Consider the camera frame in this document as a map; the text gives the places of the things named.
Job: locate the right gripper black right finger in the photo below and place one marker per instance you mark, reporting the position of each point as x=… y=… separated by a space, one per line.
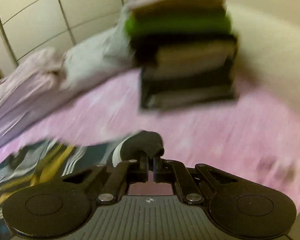
x=176 y=173

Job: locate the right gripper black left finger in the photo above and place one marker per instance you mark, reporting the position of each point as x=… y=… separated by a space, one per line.
x=121 y=177

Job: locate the striped teal yellow sweater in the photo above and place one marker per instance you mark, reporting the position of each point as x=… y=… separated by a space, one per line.
x=49 y=159

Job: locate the pink rose bedspread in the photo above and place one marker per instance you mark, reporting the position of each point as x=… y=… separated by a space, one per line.
x=256 y=137

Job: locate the white fluffy pillow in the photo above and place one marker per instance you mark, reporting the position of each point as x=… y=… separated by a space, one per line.
x=99 y=57

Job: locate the stack of dark folded clothes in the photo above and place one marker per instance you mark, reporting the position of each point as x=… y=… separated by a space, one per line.
x=182 y=69

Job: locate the folded lilac quilt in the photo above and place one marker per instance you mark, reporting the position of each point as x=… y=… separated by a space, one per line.
x=32 y=91

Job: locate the green folded garment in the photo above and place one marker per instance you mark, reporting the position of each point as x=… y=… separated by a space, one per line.
x=178 y=24

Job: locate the white wardrobe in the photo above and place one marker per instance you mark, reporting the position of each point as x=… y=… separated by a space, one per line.
x=30 y=25

